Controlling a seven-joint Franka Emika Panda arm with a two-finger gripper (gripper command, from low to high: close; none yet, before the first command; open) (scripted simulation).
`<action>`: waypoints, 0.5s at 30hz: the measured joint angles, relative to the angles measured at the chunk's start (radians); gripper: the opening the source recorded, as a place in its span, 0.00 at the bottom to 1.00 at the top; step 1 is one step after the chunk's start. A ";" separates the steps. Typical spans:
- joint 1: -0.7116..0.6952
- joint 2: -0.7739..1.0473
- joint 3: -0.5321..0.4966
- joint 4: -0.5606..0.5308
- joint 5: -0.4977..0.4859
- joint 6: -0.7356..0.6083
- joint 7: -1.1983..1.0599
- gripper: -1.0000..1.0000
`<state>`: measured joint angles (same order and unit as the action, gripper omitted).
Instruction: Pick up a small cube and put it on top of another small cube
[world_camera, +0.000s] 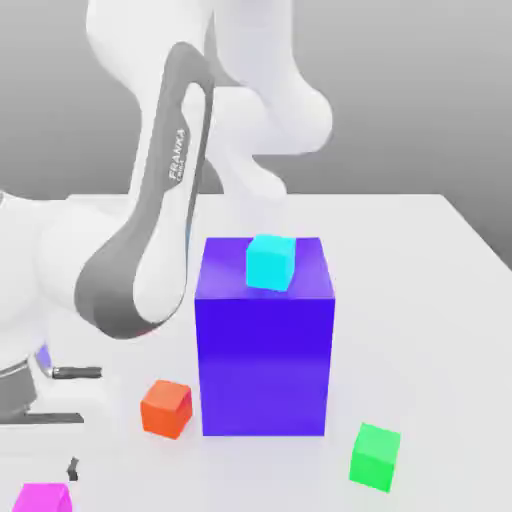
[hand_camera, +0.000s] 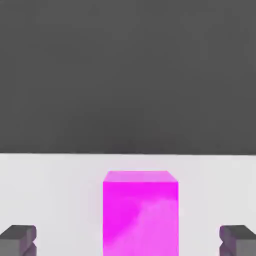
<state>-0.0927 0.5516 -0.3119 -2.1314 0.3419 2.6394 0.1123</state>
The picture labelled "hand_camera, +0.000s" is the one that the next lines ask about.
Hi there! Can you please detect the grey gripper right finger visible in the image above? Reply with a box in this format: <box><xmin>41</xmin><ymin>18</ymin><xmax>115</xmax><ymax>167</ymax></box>
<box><xmin>219</xmin><ymin>224</ymin><xmax>256</xmax><ymax>256</ymax></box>

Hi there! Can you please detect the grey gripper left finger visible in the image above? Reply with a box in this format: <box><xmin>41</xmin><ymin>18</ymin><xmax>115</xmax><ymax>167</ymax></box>
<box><xmin>0</xmin><ymin>224</ymin><xmax>38</xmax><ymax>256</ymax></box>

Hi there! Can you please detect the large magenta box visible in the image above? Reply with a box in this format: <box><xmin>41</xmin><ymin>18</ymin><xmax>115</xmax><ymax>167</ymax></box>
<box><xmin>102</xmin><ymin>170</ymin><xmax>180</xmax><ymax>256</ymax></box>

